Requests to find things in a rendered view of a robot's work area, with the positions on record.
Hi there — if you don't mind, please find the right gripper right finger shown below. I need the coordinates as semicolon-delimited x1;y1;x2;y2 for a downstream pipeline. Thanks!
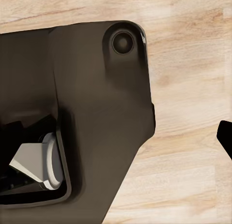
217;120;232;159

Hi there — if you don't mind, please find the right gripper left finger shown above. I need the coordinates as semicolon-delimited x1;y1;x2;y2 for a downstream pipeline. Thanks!
0;120;25;178

